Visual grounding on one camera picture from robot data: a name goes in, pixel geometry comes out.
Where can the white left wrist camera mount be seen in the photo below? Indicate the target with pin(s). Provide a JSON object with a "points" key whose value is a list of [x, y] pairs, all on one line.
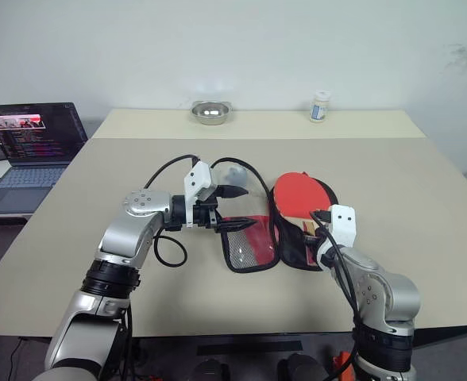
{"points": [[197, 178]]}

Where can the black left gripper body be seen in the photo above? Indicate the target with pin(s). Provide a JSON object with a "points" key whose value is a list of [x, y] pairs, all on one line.
{"points": [[205, 214]]}

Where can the red table tennis paddle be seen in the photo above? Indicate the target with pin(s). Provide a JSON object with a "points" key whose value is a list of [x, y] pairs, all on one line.
{"points": [[301, 194]]}

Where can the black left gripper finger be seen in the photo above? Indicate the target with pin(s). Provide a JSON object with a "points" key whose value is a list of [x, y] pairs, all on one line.
{"points": [[231, 191], [237, 224]]}

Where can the stainless steel bowl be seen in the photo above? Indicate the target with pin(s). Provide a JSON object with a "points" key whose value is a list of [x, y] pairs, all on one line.
{"points": [[211, 113]]}

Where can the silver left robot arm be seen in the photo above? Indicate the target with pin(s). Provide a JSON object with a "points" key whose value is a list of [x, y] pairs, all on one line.
{"points": [[126, 234]]}

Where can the open blue-grey laptop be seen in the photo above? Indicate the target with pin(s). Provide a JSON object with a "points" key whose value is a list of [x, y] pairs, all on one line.
{"points": [[31, 135]]}

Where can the dark rounded shape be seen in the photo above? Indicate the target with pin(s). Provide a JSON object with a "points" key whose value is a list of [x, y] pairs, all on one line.
{"points": [[211, 370], [299, 367]]}

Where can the black paddle case clear cover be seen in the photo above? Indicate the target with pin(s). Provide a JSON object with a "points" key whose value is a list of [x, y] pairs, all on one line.
{"points": [[253, 250]]}

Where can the orange object under table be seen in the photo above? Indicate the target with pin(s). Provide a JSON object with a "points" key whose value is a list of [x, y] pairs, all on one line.
{"points": [[342, 365]]}

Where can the small white plastic bottle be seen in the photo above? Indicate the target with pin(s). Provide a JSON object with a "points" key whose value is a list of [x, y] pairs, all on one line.
{"points": [[320, 107]]}

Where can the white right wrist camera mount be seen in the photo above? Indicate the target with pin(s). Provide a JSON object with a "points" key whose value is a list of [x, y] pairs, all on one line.
{"points": [[341, 224]]}

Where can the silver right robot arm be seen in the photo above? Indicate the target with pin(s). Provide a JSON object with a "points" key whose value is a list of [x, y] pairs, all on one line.
{"points": [[388, 297]]}

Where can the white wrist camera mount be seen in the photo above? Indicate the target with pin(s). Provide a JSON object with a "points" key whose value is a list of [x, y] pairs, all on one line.
{"points": [[341, 224], [197, 178]]}

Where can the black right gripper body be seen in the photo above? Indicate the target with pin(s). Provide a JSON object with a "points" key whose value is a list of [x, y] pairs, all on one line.
{"points": [[321, 237]]}

